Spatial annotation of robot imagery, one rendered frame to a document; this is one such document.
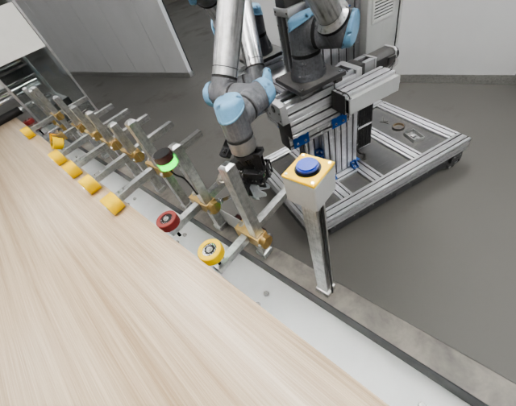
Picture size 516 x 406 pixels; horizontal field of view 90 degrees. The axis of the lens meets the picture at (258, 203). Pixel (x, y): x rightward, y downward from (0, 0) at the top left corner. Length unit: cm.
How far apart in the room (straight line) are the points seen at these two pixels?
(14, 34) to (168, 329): 292
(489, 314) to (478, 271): 23
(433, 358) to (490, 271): 107
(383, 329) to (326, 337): 18
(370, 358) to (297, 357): 33
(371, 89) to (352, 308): 88
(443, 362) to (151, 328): 75
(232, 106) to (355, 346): 77
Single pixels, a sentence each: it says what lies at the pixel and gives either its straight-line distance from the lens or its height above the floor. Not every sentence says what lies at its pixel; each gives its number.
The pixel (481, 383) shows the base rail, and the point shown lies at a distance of 89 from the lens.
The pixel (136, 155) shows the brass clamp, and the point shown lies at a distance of 134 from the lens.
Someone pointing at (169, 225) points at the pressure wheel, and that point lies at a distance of 97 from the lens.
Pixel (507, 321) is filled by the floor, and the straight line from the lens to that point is 178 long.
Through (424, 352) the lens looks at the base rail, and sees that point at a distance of 88.
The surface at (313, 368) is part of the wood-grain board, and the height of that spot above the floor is 90.
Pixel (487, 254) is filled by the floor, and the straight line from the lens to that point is 194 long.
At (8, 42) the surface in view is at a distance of 328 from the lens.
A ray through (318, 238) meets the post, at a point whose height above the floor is 103.
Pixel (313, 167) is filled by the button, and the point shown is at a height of 123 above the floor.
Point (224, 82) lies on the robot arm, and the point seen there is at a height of 126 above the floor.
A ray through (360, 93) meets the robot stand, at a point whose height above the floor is 95.
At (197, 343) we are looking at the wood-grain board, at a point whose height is 90.
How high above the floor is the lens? 153
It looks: 46 degrees down
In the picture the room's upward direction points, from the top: 21 degrees counter-clockwise
